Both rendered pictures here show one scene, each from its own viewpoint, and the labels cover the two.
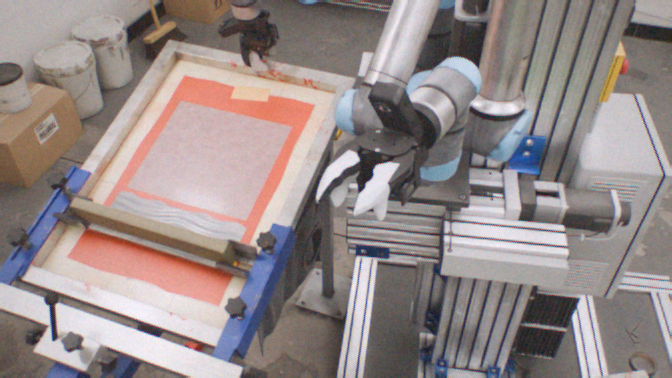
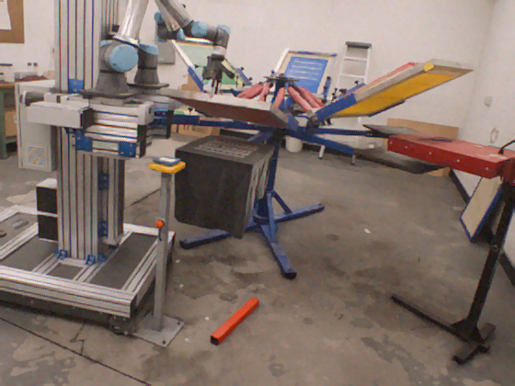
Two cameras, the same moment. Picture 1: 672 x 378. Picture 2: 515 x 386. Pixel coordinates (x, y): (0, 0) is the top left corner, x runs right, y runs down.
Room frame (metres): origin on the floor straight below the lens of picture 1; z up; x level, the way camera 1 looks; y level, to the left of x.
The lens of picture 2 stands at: (3.47, 0.26, 1.51)
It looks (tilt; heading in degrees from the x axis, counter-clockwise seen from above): 16 degrees down; 180
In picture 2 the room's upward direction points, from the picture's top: 5 degrees clockwise
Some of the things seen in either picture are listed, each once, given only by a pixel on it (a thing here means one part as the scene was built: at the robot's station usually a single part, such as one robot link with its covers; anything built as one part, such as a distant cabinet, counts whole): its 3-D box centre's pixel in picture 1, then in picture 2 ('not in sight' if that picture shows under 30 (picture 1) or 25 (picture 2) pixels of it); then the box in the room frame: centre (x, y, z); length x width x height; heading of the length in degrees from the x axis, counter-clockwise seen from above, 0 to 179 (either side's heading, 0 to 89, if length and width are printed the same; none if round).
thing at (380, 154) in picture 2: not in sight; (342, 146); (0.70, 1.14, 0.91); 1.34 x 0.40 x 0.08; 39
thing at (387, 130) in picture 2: not in sight; (349, 131); (0.08, 1.38, 0.91); 1.34 x 0.40 x 0.08; 99
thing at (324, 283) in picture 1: (327, 218); (162, 251); (1.66, 0.03, 0.48); 0.22 x 0.22 x 0.96; 69
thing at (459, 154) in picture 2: not in sight; (455, 153); (1.28, 1.61, 1.06); 0.61 x 0.46 x 0.12; 39
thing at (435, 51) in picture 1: (430, 39); (111, 80); (1.56, -0.27, 1.31); 0.15 x 0.15 x 0.10
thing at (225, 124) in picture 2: not in sight; (200, 122); (0.28, 0.10, 0.90); 1.24 x 0.06 x 0.06; 99
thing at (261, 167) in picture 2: not in sight; (257, 188); (1.30, 0.51, 0.74); 0.46 x 0.04 x 0.42; 159
